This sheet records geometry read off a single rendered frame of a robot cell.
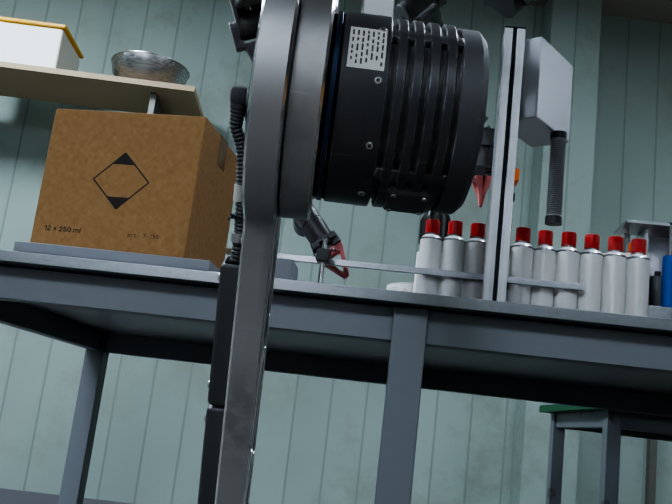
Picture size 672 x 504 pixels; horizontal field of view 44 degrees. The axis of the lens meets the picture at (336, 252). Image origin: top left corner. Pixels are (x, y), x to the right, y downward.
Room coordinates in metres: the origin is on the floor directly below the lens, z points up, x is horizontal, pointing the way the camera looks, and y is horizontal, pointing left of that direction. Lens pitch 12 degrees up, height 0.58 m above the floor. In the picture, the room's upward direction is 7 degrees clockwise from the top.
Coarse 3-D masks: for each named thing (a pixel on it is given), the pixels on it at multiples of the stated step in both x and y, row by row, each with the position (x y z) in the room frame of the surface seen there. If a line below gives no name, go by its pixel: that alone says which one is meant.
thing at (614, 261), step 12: (612, 240) 1.82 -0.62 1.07; (612, 252) 1.81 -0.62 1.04; (612, 264) 1.81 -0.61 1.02; (624, 264) 1.81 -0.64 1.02; (612, 276) 1.81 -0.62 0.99; (624, 276) 1.81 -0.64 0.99; (612, 288) 1.81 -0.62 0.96; (624, 288) 1.81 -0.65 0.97; (612, 300) 1.81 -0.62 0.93; (624, 300) 1.81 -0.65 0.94; (612, 312) 1.80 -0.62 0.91; (624, 312) 1.82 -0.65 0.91
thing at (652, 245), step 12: (624, 240) 1.94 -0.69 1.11; (648, 240) 1.97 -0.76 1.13; (660, 240) 1.97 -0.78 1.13; (624, 252) 1.94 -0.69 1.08; (660, 252) 1.97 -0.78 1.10; (660, 264) 1.97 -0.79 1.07; (660, 276) 1.92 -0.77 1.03; (660, 288) 1.92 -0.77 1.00; (660, 300) 1.92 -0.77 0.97; (648, 312) 1.85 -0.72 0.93; (660, 312) 1.85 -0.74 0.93
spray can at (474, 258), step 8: (472, 224) 1.85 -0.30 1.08; (480, 224) 1.84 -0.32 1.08; (472, 232) 1.85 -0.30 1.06; (480, 232) 1.84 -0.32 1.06; (472, 240) 1.84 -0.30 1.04; (480, 240) 1.83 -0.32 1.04; (472, 248) 1.83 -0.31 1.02; (480, 248) 1.83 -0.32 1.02; (464, 256) 1.86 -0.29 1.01; (472, 256) 1.83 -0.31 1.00; (480, 256) 1.83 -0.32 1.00; (464, 264) 1.85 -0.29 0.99; (472, 264) 1.83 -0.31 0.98; (480, 264) 1.83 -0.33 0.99; (472, 272) 1.83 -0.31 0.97; (480, 272) 1.83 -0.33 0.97; (464, 280) 1.85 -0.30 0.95; (472, 280) 1.83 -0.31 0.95; (464, 288) 1.84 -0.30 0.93; (472, 288) 1.83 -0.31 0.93; (480, 288) 1.83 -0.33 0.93; (464, 296) 1.84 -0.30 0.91; (472, 296) 1.83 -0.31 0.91; (480, 296) 1.84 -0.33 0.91
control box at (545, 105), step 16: (528, 48) 1.69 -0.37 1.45; (544, 48) 1.68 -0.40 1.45; (528, 64) 1.69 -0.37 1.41; (544, 64) 1.68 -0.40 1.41; (560, 64) 1.74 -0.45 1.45; (528, 80) 1.69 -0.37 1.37; (544, 80) 1.69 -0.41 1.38; (560, 80) 1.75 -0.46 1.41; (528, 96) 1.68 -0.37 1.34; (544, 96) 1.69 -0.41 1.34; (560, 96) 1.75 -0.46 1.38; (528, 112) 1.68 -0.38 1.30; (544, 112) 1.70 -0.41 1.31; (560, 112) 1.76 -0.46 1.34; (528, 128) 1.74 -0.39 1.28; (544, 128) 1.73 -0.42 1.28; (560, 128) 1.76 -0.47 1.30; (528, 144) 1.84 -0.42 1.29; (544, 144) 1.82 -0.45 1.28
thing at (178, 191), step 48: (96, 144) 1.49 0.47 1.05; (144, 144) 1.48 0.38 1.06; (192, 144) 1.46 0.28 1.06; (48, 192) 1.51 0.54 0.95; (96, 192) 1.49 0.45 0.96; (144, 192) 1.47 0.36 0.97; (192, 192) 1.46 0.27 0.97; (48, 240) 1.50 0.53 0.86; (96, 240) 1.49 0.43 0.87; (144, 240) 1.47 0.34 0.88; (192, 240) 1.49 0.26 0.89
